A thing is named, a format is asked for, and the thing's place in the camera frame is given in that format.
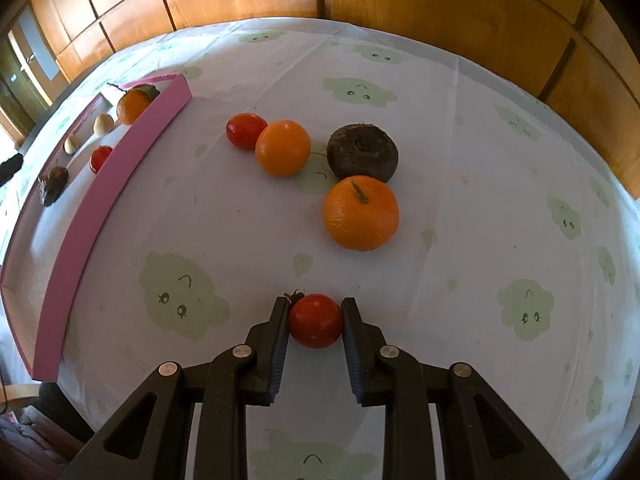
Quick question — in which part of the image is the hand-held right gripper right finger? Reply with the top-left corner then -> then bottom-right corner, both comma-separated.
341,297 -> 572,480

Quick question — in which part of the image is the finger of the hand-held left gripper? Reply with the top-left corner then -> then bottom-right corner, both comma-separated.
0,152 -> 25,186

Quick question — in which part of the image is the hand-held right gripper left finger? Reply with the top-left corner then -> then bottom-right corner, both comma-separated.
59,296 -> 292,480

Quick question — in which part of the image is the dark brown round fruit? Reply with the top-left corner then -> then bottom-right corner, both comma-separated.
38,165 -> 70,207
326,124 -> 400,184

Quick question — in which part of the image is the red tomato with stem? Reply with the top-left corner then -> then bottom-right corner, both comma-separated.
284,289 -> 345,350

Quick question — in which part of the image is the pink tray box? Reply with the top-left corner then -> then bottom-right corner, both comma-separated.
0,74 -> 193,382

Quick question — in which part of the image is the orange with green leaf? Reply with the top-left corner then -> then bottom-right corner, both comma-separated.
106,83 -> 161,126

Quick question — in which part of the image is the orange with stem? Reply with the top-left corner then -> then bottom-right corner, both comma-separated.
322,176 -> 401,253

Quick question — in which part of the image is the smooth orange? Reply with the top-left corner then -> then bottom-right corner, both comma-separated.
255,119 -> 312,178

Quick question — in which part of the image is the wooden framed door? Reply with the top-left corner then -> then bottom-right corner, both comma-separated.
0,7 -> 68,148

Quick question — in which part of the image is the dark red cloth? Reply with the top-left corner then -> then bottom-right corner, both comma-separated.
0,405 -> 88,480

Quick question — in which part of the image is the wooden panelled wardrobe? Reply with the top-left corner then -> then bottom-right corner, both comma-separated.
30,0 -> 640,186

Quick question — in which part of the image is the wooden chair frame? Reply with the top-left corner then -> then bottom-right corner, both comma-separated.
0,382 -> 42,413

